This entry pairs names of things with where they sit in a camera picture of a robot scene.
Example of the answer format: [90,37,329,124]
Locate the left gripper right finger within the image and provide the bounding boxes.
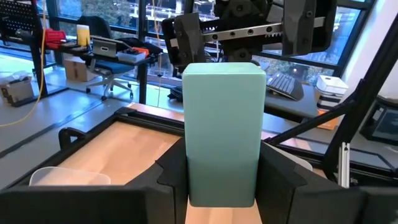
[255,139,398,224]

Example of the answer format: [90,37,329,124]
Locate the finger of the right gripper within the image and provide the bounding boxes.
[174,12,206,74]
[282,0,327,57]

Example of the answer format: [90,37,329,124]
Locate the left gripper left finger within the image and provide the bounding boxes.
[0,136,190,224]

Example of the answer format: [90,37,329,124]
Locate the teal rectangular block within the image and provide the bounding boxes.
[182,62,267,208]

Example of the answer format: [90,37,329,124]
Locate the clear plastic bin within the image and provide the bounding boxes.
[29,166,112,187]

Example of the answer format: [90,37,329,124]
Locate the silver aluminium extrusion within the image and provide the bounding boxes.
[338,142,351,189]

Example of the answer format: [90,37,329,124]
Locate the black keyboard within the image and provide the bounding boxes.
[266,73,305,101]

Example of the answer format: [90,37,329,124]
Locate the clear parts box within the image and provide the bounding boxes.
[116,49,147,65]

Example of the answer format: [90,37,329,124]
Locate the black office desk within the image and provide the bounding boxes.
[46,37,162,105]

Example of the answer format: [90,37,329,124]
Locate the white device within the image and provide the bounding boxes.
[316,75,349,96]

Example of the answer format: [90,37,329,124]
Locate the black and white striped box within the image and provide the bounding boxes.
[316,93,343,111]

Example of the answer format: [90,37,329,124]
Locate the black side desk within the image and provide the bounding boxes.
[264,83,346,124]

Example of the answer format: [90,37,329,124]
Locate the blue office chair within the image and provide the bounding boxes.
[76,15,135,101]

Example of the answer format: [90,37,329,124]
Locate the orange paper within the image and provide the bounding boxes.
[317,108,340,131]

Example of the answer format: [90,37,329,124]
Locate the grey metal box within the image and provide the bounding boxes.
[92,39,118,58]

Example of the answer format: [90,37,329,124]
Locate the yellow cylinder container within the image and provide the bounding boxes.
[76,24,91,47]

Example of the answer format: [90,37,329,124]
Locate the black screen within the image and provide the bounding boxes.
[359,96,398,146]

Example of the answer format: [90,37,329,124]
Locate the cardboard box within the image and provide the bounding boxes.
[63,57,98,83]

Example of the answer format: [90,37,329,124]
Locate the red bag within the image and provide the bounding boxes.
[44,28,67,50]

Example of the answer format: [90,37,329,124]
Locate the box under plastic wrap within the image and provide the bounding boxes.
[0,70,35,107]

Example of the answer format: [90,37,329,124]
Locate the black pegboard cart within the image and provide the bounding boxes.
[0,0,49,97]

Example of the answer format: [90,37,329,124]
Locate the black aluminium table frame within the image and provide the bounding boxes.
[0,12,398,190]

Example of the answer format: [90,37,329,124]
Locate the yellow cable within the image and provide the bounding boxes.
[0,0,47,128]

